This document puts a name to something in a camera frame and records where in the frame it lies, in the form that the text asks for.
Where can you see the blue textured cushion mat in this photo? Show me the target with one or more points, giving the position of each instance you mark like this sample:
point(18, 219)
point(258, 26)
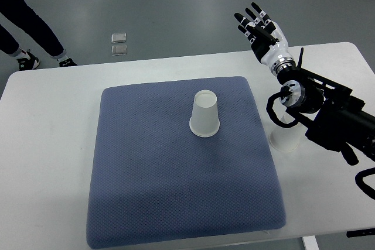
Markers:
point(154, 180)

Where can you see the person in dark trousers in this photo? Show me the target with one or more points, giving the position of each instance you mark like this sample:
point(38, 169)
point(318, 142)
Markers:
point(25, 18)

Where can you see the white paper cup on cushion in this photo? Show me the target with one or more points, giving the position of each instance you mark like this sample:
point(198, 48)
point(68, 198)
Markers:
point(204, 121)

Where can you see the black table control panel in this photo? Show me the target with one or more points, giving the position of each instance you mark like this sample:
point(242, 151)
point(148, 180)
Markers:
point(360, 233)

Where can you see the black white right sneaker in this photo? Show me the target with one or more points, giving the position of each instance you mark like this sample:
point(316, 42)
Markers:
point(68, 62)

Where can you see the upper metal floor plate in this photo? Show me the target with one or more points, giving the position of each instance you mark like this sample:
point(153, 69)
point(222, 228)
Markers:
point(118, 37)

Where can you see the white paper cup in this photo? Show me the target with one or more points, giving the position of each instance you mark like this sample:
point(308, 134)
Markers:
point(204, 121)
point(286, 139)

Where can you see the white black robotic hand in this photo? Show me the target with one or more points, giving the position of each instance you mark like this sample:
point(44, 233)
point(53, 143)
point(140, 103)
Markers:
point(266, 38)

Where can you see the white table leg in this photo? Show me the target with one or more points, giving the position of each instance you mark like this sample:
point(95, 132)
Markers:
point(310, 243)

